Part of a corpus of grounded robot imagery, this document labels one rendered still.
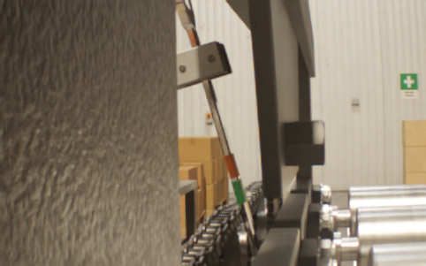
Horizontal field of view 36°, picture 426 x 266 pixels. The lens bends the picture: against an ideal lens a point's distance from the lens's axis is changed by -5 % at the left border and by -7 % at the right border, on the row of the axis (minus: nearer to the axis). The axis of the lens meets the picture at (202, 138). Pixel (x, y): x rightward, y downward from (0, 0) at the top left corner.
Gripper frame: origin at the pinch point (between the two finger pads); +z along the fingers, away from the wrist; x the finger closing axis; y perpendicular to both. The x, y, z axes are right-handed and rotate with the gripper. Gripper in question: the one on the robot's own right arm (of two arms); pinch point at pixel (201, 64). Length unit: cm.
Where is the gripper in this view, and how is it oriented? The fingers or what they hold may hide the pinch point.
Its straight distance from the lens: 56.7
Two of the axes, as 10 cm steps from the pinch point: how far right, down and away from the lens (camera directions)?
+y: -2.8, -9.6, -0.1
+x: 1.7, -0.6, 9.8
